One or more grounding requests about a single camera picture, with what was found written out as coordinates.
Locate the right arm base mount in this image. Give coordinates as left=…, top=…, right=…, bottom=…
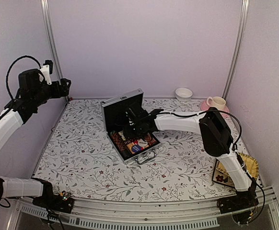
left=217, top=188, right=259, bottom=214

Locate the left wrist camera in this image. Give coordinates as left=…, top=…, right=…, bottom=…
left=40, top=60, right=53, bottom=85

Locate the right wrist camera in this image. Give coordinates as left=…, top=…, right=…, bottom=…
left=125, top=102, right=147, bottom=122

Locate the red white chip stack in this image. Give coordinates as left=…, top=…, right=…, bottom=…
left=144, top=134, right=158, bottom=146

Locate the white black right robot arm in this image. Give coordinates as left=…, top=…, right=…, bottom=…
left=124, top=105, right=256, bottom=209

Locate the woven bamboo tray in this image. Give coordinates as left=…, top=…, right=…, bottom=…
left=212, top=152, right=259, bottom=188

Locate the red black chip stack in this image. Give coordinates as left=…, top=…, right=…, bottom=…
left=110, top=131, right=128, bottom=153

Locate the pink saucer plate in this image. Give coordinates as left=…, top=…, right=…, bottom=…
left=200, top=100, right=230, bottom=119

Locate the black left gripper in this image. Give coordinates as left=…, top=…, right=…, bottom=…
left=32, top=77, right=71, bottom=106

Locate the aluminium poker case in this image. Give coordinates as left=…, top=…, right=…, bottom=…
left=101, top=89, right=160, bottom=165

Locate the white ceramic bowl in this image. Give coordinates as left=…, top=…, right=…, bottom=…
left=174, top=88, right=193, bottom=102

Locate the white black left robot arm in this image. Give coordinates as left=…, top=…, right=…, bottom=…
left=0, top=77, right=71, bottom=208

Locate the white dealer button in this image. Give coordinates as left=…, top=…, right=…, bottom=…
left=138, top=139, right=148, bottom=147

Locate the cream ribbed mug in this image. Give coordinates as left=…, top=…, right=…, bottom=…
left=206, top=96, right=226, bottom=111

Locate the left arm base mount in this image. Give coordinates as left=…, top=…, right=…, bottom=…
left=32, top=178, right=75, bottom=214

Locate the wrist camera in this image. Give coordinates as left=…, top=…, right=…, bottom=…
left=40, top=60, right=53, bottom=85
left=125, top=102, right=147, bottom=122

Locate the purple small blind button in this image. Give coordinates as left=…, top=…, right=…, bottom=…
left=131, top=145, right=142, bottom=154

